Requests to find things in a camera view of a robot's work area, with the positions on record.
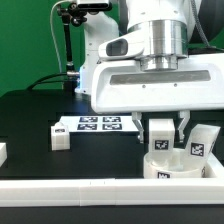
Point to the white marker sheet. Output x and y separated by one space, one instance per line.
99 123

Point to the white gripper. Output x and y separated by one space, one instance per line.
197 84

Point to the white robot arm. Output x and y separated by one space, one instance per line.
149 69

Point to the black camera stand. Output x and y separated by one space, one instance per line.
71 15

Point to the white U-shaped fence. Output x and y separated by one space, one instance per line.
116 192

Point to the white round stool seat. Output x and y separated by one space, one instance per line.
174 168

